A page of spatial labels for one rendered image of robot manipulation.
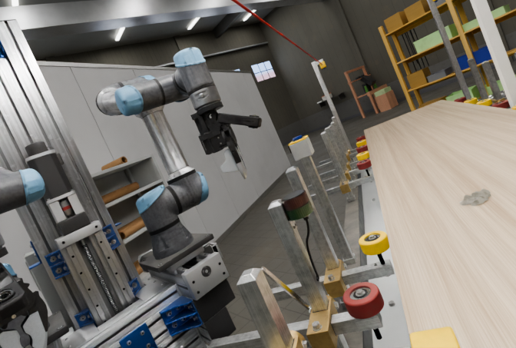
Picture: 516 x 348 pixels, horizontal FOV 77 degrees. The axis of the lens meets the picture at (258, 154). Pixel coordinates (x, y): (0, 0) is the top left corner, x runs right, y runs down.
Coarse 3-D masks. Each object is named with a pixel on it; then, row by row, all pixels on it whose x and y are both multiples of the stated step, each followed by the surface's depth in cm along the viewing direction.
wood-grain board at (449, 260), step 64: (384, 128) 272; (448, 128) 178; (512, 128) 133; (384, 192) 125; (448, 192) 100; (512, 192) 84; (448, 256) 70; (512, 256) 62; (448, 320) 53; (512, 320) 48
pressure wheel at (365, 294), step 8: (352, 288) 72; (360, 288) 71; (368, 288) 70; (376, 288) 69; (344, 296) 71; (352, 296) 70; (360, 296) 69; (368, 296) 67; (376, 296) 67; (352, 304) 67; (360, 304) 66; (368, 304) 66; (376, 304) 66; (352, 312) 68; (360, 312) 66; (368, 312) 66; (376, 312) 66; (376, 336) 70
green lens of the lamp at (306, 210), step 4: (308, 204) 72; (300, 208) 71; (304, 208) 71; (308, 208) 72; (312, 208) 73; (288, 212) 73; (292, 212) 72; (296, 212) 71; (300, 212) 71; (304, 212) 71; (308, 212) 72; (288, 216) 74; (292, 216) 72; (296, 216) 71; (300, 216) 71; (304, 216) 71
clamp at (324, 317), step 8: (328, 296) 81; (328, 304) 77; (336, 304) 79; (312, 312) 76; (320, 312) 75; (328, 312) 74; (336, 312) 78; (312, 320) 73; (320, 320) 72; (328, 320) 71; (312, 328) 71; (328, 328) 69; (312, 336) 69; (320, 336) 69; (328, 336) 68; (336, 336) 72; (312, 344) 70; (320, 344) 69; (328, 344) 69; (336, 344) 70
